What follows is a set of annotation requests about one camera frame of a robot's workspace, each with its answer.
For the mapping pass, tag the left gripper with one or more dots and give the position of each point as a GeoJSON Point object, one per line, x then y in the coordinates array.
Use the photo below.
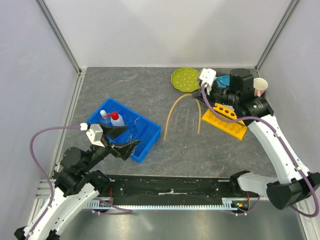
{"type": "Point", "coordinates": [124, 149]}

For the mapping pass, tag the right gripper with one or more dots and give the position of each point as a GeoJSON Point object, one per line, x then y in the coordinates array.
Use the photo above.
{"type": "Point", "coordinates": [199, 95]}

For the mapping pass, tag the metal crucible tongs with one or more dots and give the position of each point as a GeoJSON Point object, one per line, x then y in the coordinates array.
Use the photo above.
{"type": "Point", "coordinates": [133, 130]}

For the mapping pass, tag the squeeze bottle red cap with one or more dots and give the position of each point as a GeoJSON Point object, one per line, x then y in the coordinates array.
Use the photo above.
{"type": "Point", "coordinates": [116, 120]}

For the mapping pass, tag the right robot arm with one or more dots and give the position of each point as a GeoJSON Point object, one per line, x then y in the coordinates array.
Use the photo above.
{"type": "Point", "coordinates": [242, 101]}

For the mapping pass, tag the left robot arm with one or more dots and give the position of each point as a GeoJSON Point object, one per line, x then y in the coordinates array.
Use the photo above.
{"type": "Point", "coordinates": [76, 185]}

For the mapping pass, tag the green dotted plate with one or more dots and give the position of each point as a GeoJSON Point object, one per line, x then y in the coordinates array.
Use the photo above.
{"type": "Point", "coordinates": [185, 79]}

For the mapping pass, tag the blue plastic compartment bin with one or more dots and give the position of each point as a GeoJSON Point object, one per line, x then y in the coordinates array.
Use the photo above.
{"type": "Point", "coordinates": [148, 132]}

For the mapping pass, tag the blue dotted plate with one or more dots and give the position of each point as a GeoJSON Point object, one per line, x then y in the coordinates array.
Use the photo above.
{"type": "Point", "coordinates": [223, 81]}

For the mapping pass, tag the glass test tube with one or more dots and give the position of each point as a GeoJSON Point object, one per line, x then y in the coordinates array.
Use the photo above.
{"type": "Point", "coordinates": [175, 127]}

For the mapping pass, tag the yellow test tube rack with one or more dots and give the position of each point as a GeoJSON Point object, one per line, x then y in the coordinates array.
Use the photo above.
{"type": "Point", "coordinates": [235, 129]}

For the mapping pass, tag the pink mug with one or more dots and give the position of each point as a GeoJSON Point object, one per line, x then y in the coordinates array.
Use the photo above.
{"type": "Point", "coordinates": [260, 85]}

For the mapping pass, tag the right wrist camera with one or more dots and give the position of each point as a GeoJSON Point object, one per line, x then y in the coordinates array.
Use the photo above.
{"type": "Point", "coordinates": [207, 77]}

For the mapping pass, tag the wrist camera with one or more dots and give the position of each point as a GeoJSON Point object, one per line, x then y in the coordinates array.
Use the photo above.
{"type": "Point", "coordinates": [94, 132]}
{"type": "Point", "coordinates": [207, 77]}

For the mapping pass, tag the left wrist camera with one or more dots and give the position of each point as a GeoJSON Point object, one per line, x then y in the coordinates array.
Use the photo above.
{"type": "Point", "coordinates": [94, 132]}

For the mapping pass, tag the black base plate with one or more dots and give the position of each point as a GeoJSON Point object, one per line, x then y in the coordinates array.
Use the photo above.
{"type": "Point", "coordinates": [170, 190]}

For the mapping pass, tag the cable duct rail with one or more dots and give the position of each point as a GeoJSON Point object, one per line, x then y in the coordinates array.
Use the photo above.
{"type": "Point", "coordinates": [226, 205]}

